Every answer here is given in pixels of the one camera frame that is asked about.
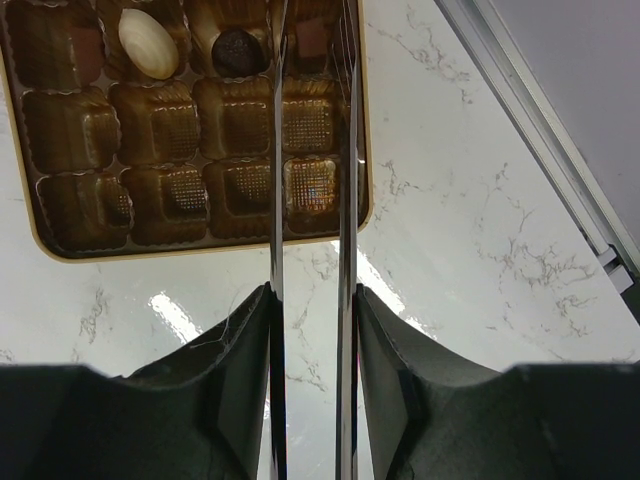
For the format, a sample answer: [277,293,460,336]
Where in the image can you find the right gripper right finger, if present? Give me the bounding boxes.
[356,286,639,479]

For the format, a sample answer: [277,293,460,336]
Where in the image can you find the right aluminium frame post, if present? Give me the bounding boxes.
[437,1,639,277]

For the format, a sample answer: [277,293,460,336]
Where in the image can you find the white oval chocolate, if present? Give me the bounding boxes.
[118,9,179,80]

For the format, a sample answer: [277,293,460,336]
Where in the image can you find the brown bar chocolate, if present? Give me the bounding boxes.
[70,27,105,86]

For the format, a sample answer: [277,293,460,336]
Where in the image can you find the metal tongs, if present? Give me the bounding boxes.
[269,1,362,479]

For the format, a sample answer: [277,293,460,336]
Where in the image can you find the dark brown round chocolate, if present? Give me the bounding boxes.
[211,28,267,78]

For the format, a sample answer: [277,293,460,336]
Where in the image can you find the reddish brown chocolate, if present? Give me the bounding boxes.
[295,17,328,59]

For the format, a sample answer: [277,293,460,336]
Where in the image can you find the gold chocolate box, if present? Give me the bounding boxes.
[1,1,373,262]

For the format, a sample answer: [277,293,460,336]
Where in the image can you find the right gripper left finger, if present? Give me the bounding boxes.
[1,285,270,479]

